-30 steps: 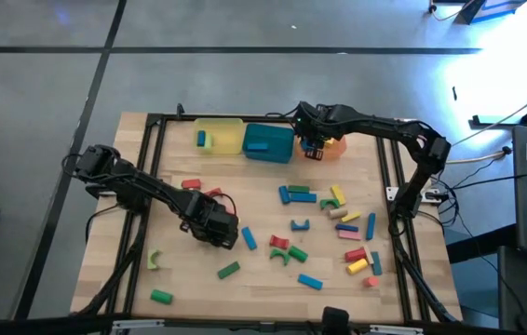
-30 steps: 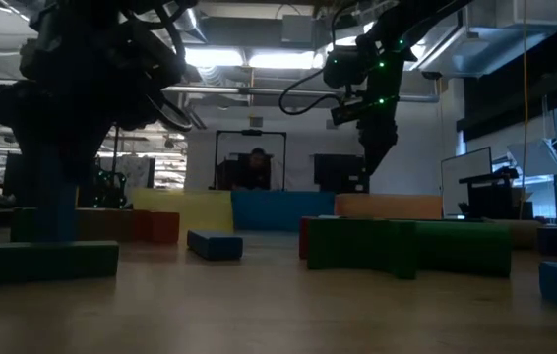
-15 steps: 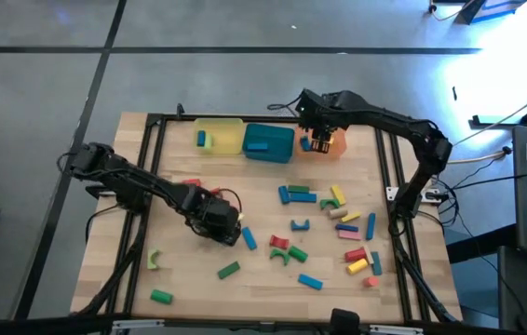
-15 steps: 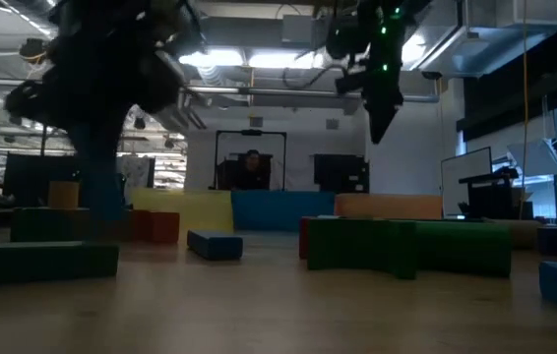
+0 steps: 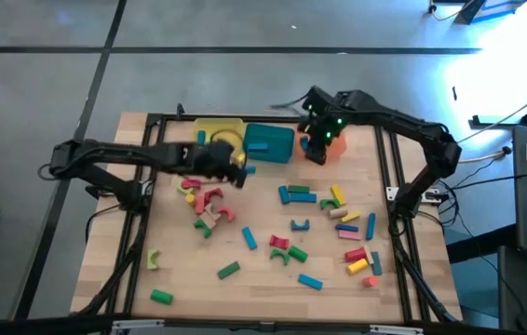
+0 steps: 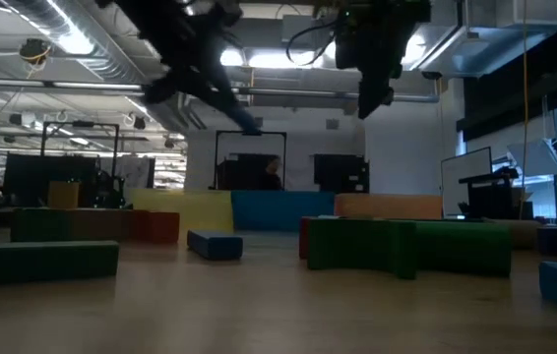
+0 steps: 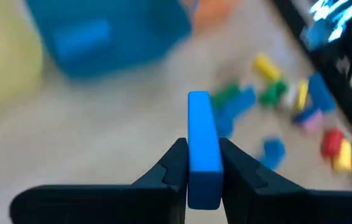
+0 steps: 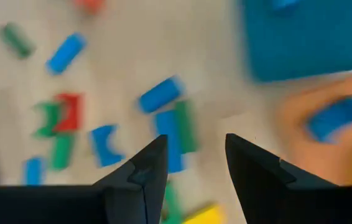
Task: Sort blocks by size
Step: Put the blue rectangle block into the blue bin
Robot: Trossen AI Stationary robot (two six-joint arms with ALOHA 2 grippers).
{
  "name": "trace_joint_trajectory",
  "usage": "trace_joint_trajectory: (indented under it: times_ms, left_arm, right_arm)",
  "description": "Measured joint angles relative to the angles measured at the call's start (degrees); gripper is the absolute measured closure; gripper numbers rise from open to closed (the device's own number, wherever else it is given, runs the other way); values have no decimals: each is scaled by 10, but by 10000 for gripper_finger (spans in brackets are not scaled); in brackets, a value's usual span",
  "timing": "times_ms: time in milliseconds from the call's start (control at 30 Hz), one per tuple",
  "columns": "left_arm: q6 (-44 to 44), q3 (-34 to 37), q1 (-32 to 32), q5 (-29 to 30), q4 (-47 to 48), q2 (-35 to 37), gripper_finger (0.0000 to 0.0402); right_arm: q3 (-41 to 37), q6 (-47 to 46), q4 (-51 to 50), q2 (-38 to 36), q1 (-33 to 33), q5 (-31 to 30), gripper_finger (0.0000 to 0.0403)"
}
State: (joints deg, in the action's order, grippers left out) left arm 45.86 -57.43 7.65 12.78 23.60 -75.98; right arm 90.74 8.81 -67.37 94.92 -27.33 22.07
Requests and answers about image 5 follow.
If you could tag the light green arch block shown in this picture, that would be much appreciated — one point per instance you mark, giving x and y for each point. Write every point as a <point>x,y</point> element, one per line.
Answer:
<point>150,260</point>

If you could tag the natural wooden square block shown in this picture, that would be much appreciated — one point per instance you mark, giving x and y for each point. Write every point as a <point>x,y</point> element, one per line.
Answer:
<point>207,219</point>

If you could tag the pink rectangular wooden block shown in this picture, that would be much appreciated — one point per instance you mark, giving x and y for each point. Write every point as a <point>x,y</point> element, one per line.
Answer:
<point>349,235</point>

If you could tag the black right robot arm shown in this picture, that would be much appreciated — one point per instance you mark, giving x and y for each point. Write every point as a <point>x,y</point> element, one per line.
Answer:
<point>398,121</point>

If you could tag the yellow wooden arch block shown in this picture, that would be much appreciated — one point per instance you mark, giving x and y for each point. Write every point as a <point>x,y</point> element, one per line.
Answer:
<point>190,198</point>

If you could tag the green wooden cylinder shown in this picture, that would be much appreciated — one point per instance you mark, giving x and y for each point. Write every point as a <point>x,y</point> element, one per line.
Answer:
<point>161,296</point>
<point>297,253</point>

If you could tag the short salmon wooden cylinder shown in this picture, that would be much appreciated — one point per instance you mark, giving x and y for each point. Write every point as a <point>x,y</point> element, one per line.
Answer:
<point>370,281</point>

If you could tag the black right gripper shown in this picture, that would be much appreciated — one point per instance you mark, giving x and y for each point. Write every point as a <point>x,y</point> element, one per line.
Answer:
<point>326,121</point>

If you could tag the black floor stand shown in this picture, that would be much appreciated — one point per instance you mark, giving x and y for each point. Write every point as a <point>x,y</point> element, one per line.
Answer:
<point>491,122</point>

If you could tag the teal rectangular wooden block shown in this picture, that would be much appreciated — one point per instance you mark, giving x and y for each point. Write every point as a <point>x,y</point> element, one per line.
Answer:
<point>376,263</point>

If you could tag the green rectangular wooden block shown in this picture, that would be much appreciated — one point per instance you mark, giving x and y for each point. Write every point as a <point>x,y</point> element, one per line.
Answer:
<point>228,270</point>

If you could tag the natural wooden cylinder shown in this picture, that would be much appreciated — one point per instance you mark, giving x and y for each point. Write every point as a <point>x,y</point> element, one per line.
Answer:
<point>337,213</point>

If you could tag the translucent orange plastic bin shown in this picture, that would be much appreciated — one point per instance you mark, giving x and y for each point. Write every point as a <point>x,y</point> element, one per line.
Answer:
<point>338,149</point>

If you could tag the natural wooden arch block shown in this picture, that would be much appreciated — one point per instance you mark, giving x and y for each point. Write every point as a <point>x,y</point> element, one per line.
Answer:
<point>208,208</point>

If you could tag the green wooden arch block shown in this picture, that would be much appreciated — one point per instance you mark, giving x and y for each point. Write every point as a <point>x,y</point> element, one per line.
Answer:
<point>197,224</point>
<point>276,253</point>
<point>329,202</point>

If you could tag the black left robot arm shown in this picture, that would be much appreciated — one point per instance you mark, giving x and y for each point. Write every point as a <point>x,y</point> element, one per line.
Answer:
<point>119,151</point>

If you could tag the teal plastic bin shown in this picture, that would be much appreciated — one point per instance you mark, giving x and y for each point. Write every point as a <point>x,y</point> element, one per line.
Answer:
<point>275,139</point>

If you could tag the translucent yellow plastic bin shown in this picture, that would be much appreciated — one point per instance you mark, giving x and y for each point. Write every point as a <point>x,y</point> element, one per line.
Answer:
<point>217,124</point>

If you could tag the small black floor object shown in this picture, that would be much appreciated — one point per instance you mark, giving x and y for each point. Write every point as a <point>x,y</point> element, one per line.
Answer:
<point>454,93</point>

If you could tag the red rectangular wooden block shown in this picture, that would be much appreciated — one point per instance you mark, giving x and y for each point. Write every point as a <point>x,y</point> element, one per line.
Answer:
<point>191,183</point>
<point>199,203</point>

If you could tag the thin dark blue block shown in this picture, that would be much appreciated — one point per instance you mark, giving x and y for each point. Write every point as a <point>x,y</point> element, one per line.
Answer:
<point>347,227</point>

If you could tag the thin yellow wooden block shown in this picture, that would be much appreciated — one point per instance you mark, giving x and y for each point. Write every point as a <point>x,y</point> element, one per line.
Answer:
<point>350,217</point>

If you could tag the light green wooden block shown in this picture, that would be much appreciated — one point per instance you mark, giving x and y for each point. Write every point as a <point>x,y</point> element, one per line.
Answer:
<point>182,190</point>

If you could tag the red wooden arch block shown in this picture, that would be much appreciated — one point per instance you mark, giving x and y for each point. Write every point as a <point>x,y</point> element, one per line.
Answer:
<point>212,191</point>
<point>227,211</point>
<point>278,240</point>

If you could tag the white metal bracket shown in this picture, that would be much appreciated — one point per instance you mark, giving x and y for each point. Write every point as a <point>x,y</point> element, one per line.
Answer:
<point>391,191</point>

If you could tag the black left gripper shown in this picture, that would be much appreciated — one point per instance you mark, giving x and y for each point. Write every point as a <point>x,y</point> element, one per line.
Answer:
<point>212,160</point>

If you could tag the thin natural wooden block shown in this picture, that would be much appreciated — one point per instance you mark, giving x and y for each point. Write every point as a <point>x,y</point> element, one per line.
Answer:
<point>368,254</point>

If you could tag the red wooden cylinder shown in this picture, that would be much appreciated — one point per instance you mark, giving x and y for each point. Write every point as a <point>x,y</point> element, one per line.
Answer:
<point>355,254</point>

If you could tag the silver metal bracket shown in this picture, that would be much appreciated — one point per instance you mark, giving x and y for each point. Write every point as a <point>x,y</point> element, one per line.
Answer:
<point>396,330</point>
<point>138,324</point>

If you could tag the white power adapter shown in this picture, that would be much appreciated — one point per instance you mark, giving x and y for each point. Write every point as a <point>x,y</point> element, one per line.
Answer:
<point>432,197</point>

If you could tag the short blue wooden block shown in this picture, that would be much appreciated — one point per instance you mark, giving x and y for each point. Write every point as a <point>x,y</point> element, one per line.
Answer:
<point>304,143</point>

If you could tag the yellow wooden cylinder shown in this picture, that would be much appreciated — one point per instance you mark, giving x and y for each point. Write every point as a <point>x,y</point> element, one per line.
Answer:
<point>357,266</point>

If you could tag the blue rectangular wooden block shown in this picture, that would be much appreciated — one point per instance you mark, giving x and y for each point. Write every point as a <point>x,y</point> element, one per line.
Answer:
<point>250,170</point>
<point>201,138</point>
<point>284,194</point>

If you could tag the blue wooden arch block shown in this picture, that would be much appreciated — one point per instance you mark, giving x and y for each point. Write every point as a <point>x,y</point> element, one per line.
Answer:
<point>300,228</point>

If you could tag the yellow rectangular wooden block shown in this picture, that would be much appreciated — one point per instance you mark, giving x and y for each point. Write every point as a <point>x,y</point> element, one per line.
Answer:
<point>337,194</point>

